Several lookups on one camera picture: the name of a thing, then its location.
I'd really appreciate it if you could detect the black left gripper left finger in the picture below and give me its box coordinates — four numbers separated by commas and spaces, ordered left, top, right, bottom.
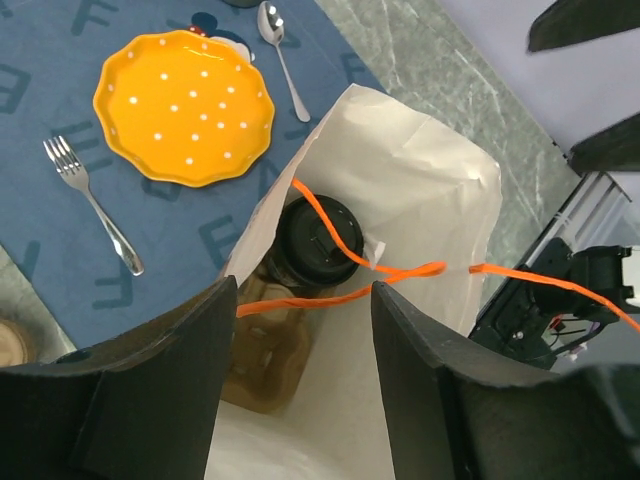
1, 277, 237, 479

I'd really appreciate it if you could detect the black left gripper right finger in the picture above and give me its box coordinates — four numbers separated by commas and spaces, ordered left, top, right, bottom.
371, 282, 639, 479

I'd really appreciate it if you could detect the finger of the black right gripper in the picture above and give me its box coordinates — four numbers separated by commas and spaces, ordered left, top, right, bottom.
528, 0, 639, 53
569, 114, 640, 174

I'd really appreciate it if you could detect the beige paper takeout bag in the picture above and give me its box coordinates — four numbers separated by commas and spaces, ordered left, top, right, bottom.
206, 85, 502, 479

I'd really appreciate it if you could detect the black cup lid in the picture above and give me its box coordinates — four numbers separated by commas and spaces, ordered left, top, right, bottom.
272, 195, 364, 288

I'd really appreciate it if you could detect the black takeout coffee cup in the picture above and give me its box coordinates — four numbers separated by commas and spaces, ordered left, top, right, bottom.
262, 249, 300, 289

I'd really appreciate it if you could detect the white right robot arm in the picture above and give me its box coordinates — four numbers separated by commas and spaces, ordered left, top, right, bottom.
528, 1, 639, 313

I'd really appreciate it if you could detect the silver fork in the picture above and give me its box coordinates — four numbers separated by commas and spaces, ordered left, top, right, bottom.
43, 135, 145, 277

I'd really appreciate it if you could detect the blue alphabet cloth mat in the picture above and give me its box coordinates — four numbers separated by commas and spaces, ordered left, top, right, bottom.
1, 1, 380, 348

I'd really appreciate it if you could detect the silver spoon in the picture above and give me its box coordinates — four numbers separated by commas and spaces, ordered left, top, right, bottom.
257, 1, 311, 123

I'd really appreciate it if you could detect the orange polka dot plate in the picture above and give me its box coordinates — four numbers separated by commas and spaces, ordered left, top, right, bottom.
93, 30, 275, 188

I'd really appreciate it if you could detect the aluminium frame rail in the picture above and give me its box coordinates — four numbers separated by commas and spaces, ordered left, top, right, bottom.
519, 173, 639, 266

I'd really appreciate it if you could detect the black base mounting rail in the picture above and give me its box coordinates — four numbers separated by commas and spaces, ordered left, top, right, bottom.
469, 237, 576, 371

